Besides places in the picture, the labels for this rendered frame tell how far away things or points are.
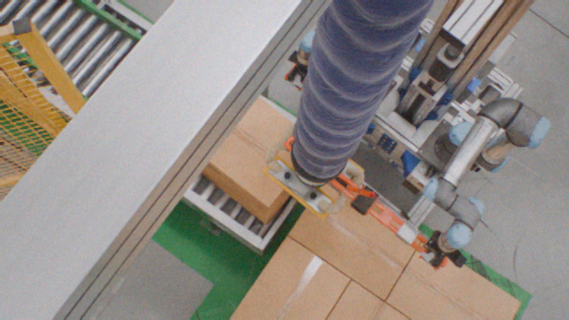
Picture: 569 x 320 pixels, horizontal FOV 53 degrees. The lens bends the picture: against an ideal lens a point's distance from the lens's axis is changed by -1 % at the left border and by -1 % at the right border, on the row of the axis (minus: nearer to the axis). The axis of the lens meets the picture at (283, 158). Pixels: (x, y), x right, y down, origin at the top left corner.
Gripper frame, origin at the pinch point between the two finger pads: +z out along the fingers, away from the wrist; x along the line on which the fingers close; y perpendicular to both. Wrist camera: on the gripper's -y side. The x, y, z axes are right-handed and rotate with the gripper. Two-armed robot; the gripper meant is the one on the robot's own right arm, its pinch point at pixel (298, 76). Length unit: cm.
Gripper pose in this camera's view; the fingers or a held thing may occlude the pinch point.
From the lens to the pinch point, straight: 254.0
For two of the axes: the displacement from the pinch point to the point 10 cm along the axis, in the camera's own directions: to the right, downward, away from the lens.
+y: 7.8, 6.1, -1.5
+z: -0.6, 3.1, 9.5
